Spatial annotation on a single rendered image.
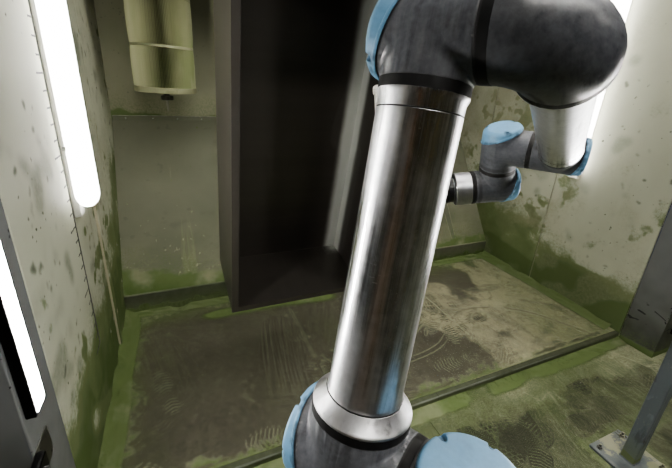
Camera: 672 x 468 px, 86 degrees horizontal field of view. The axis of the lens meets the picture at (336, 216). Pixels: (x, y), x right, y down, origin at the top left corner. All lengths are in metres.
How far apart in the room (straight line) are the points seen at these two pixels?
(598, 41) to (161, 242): 2.26
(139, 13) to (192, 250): 1.30
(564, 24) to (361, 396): 0.48
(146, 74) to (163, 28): 0.25
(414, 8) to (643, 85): 2.27
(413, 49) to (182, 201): 2.14
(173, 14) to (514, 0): 2.02
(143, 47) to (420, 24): 1.97
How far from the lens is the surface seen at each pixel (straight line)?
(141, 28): 2.31
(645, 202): 2.63
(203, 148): 2.58
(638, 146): 2.64
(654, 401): 1.90
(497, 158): 1.00
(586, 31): 0.45
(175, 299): 2.41
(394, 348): 0.50
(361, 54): 1.62
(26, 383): 1.05
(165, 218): 2.44
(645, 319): 2.76
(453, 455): 0.59
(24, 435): 1.12
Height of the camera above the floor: 1.36
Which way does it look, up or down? 20 degrees down
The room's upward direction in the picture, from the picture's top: 3 degrees clockwise
